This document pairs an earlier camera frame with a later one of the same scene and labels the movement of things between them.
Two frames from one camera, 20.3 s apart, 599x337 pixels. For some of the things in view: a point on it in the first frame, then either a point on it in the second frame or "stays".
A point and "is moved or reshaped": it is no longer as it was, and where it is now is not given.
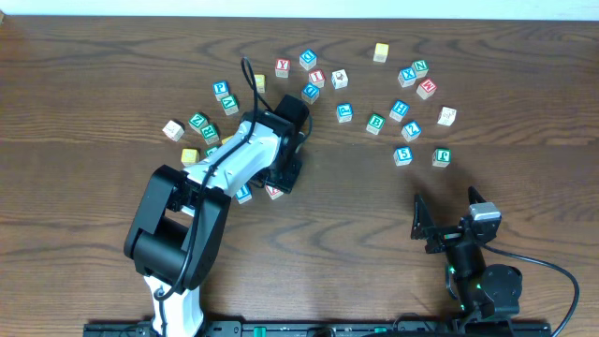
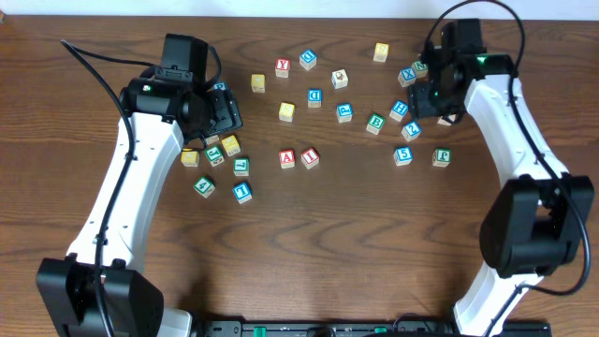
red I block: (317, 77) to (310, 158)
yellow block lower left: (190, 156) stays
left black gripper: (287, 183) to (227, 115)
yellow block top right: (381, 52) stays
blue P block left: (221, 88) stays
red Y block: (282, 68) stays
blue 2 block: (411, 130) stays
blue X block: (407, 77) stays
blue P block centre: (344, 112) stays
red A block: (273, 192) is moved or reshaped
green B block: (375, 124) stays
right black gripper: (424, 228) to (420, 105)
